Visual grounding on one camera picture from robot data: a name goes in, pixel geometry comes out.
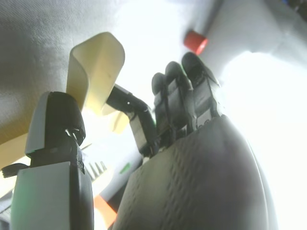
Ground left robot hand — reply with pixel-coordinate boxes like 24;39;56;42
1;52;279;230

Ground cream plastic tray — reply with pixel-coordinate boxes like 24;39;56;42
0;32;130;168

